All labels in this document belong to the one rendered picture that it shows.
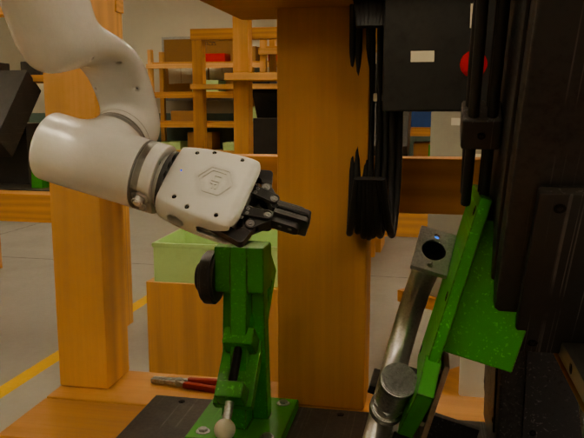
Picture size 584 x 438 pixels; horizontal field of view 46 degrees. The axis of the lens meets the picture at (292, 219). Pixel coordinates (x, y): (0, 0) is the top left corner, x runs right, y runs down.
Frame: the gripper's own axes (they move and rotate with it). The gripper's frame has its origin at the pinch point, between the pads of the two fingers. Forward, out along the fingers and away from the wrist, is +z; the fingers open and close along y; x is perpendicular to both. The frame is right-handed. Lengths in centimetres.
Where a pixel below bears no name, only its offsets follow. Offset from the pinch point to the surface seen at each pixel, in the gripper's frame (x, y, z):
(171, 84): 748, 671, -387
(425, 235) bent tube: -2.5, 1.4, 14.9
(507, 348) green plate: -3.9, -9.8, 25.3
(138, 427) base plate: 34.6, -19.3, -15.2
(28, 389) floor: 265, 35, -133
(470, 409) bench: 41, 2, 31
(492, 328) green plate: -4.9, -8.8, 23.3
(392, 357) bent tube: 10.6, -7.7, 15.7
